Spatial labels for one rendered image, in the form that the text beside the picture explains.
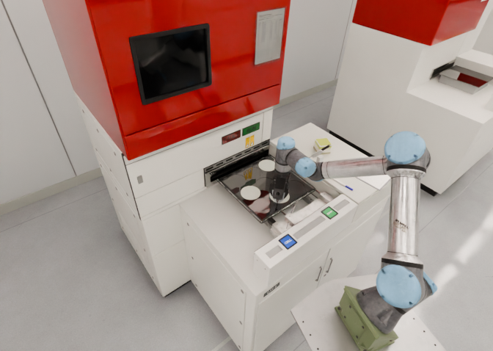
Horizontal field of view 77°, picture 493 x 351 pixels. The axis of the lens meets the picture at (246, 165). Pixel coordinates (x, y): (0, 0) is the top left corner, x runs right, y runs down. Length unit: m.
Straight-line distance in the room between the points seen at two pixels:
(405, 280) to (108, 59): 1.10
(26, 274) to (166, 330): 1.10
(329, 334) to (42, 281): 1.97
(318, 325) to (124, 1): 1.27
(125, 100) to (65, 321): 1.62
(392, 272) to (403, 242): 0.10
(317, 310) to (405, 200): 0.56
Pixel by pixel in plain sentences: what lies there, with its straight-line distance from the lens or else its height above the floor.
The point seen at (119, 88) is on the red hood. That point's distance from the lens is 1.16.
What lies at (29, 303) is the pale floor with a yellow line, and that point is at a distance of 2.60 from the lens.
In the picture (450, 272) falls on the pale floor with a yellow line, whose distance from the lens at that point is 2.83.
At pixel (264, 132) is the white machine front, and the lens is 1.75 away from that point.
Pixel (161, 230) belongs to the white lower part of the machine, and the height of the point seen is 0.69.
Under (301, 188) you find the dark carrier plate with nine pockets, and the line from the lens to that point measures 1.63.
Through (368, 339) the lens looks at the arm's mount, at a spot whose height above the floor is 0.91.
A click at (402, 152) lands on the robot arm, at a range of 1.09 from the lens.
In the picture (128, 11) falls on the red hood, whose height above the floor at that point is 1.75.
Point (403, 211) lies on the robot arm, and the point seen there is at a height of 1.31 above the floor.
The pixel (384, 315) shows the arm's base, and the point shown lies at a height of 0.99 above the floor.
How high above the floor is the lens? 2.01
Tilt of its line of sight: 40 degrees down
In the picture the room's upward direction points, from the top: 2 degrees clockwise
